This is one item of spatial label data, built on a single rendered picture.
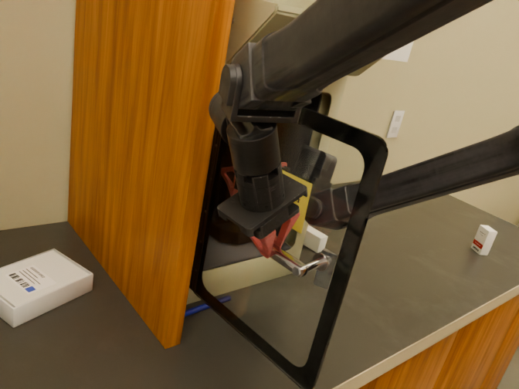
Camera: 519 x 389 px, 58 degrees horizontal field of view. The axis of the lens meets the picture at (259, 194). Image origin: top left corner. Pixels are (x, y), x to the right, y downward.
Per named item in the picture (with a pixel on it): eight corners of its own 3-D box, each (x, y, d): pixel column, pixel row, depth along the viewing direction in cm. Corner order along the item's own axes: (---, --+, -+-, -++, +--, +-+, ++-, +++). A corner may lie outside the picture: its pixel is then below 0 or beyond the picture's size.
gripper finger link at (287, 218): (234, 255, 66) (222, 204, 60) (271, 227, 69) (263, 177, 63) (267, 280, 61) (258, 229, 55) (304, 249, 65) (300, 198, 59)
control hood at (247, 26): (215, 61, 73) (226, -7, 69) (349, 73, 94) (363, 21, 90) (262, 79, 65) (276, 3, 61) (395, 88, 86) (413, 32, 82)
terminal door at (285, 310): (192, 288, 89) (227, 77, 74) (313, 394, 70) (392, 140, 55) (189, 289, 88) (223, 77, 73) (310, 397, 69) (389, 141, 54)
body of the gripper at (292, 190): (217, 218, 60) (206, 171, 55) (275, 179, 64) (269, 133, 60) (251, 241, 56) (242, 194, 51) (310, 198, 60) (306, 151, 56)
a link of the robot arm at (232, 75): (232, 69, 46) (310, 76, 49) (204, 33, 54) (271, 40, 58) (215, 174, 52) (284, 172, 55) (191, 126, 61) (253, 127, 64)
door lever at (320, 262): (277, 243, 70) (280, 228, 69) (326, 274, 64) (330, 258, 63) (251, 251, 66) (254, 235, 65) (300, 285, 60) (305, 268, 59)
